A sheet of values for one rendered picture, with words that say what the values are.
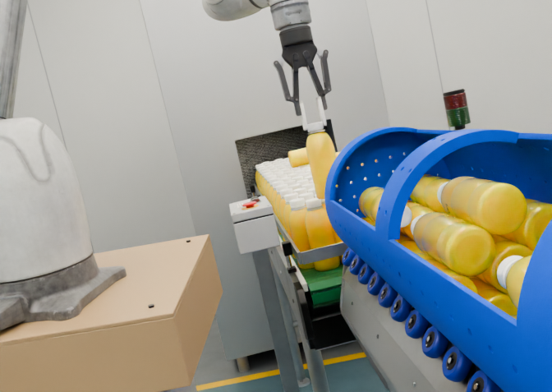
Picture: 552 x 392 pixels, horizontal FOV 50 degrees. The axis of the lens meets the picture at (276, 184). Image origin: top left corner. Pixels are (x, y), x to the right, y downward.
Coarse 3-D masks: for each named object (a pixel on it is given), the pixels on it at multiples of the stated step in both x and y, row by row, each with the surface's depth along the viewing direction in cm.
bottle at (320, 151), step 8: (312, 136) 140; (320, 136) 139; (328, 136) 140; (312, 144) 139; (320, 144) 139; (328, 144) 139; (312, 152) 140; (320, 152) 139; (328, 152) 139; (312, 160) 140; (320, 160) 139; (328, 160) 139; (312, 168) 141; (320, 168) 139; (328, 168) 139; (312, 176) 142; (320, 176) 139; (320, 184) 140; (320, 192) 140
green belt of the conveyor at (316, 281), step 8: (296, 264) 162; (304, 272) 152; (312, 272) 151; (320, 272) 149; (328, 272) 148; (336, 272) 146; (312, 280) 144; (320, 280) 142; (328, 280) 141; (336, 280) 141; (312, 288) 140; (320, 288) 140; (328, 288) 140; (336, 288) 140; (312, 296) 139; (320, 296) 139; (328, 296) 139; (336, 296) 140; (312, 304) 143; (320, 304) 140; (328, 304) 141
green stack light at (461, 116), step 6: (456, 108) 169; (462, 108) 169; (468, 108) 171; (450, 114) 171; (456, 114) 170; (462, 114) 169; (468, 114) 171; (450, 120) 171; (456, 120) 170; (462, 120) 170; (468, 120) 170; (450, 126) 172; (456, 126) 170
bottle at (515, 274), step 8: (528, 256) 59; (512, 264) 62; (520, 264) 58; (512, 272) 59; (520, 272) 57; (512, 280) 58; (520, 280) 57; (512, 288) 58; (520, 288) 56; (512, 296) 58
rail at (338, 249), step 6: (324, 246) 142; (330, 246) 141; (336, 246) 141; (342, 246) 141; (306, 252) 141; (312, 252) 141; (318, 252) 141; (324, 252) 141; (330, 252) 141; (336, 252) 141; (342, 252) 141; (306, 258) 141; (312, 258) 141; (318, 258) 141; (324, 258) 141
